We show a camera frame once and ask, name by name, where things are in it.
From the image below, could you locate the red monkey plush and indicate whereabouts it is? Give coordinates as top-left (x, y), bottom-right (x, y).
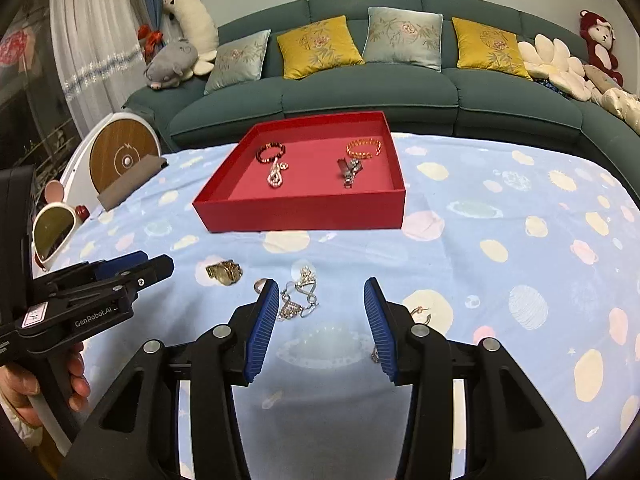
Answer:
top-left (579, 9), bottom-right (625, 86)

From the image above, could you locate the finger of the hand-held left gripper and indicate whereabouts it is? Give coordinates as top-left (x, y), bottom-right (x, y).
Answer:
top-left (47, 254), bottom-right (175, 307)
top-left (37, 251), bottom-right (151, 287)

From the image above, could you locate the red shallow box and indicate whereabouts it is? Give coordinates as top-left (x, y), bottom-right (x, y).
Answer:
top-left (192, 111), bottom-right (407, 233)

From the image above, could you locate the dark bead bracelet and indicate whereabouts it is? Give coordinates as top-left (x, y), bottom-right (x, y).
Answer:
top-left (256, 142), bottom-right (287, 163)

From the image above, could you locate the white device with wooden disc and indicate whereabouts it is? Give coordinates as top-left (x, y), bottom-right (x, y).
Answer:
top-left (60, 112), bottom-right (162, 206)

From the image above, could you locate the dark glass door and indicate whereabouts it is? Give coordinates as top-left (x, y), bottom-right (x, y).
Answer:
top-left (0, 7), bottom-right (83, 171)

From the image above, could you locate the yellow embroidered cushion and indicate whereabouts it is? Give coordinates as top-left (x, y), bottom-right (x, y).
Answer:
top-left (276, 15), bottom-right (365, 81)
top-left (451, 16), bottom-right (533, 81)

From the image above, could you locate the white flower cushion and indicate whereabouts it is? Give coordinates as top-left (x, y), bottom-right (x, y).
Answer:
top-left (517, 33), bottom-right (598, 103)

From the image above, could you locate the pearl pendant necklace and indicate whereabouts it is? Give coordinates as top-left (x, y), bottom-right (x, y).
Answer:
top-left (266, 156), bottom-right (291, 189)

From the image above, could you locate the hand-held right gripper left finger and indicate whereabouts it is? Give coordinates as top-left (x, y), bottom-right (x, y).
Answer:
top-left (59, 278), bottom-right (281, 480)

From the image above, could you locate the teal sofa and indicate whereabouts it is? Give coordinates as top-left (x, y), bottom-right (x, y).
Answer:
top-left (122, 0), bottom-right (640, 191)

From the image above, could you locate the person's left hand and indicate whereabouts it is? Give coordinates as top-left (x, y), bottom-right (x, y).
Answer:
top-left (0, 342), bottom-right (92, 428)

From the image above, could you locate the orange bead bracelet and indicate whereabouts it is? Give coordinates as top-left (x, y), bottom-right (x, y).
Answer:
top-left (346, 137), bottom-right (383, 160)

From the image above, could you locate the white sheer curtain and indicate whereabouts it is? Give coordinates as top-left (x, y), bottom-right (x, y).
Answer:
top-left (49, 0), bottom-right (151, 136)

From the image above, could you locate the grey pig plush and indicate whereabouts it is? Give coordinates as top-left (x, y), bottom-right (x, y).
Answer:
top-left (145, 37), bottom-right (201, 92)

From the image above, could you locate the gold watch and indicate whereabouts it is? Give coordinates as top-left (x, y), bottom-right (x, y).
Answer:
top-left (205, 259), bottom-right (244, 287)

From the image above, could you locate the brown felt pouch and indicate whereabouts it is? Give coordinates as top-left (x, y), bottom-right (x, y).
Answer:
top-left (97, 156), bottom-right (168, 211)

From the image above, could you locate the silver rhinestone chain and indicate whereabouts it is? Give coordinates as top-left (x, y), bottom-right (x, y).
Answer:
top-left (276, 264), bottom-right (322, 322)

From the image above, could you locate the blue planet printed blanket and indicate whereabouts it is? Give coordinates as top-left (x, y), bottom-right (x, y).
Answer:
top-left (30, 132), bottom-right (640, 480)

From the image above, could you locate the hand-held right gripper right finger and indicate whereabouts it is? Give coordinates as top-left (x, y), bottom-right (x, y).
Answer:
top-left (363, 277), bottom-right (588, 480)

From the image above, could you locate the red plush toy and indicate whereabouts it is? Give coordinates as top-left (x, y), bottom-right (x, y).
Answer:
top-left (137, 25), bottom-right (166, 58)

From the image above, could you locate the white cow plush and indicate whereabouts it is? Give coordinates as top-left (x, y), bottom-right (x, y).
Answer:
top-left (161, 0), bottom-right (220, 76)

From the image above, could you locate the cream satin pillow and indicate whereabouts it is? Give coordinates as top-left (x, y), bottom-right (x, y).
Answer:
top-left (597, 87), bottom-right (640, 133)

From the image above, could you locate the silver metal watch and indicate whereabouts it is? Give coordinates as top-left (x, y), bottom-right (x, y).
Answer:
top-left (336, 156), bottom-right (365, 189)

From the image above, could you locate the pale blue embroidered cushion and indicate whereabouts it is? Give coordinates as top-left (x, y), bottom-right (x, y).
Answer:
top-left (204, 29), bottom-right (272, 96)
top-left (362, 6), bottom-right (444, 72)

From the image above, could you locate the beige small cushion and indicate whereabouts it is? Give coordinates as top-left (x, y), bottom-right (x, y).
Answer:
top-left (582, 64), bottom-right (623, 93)

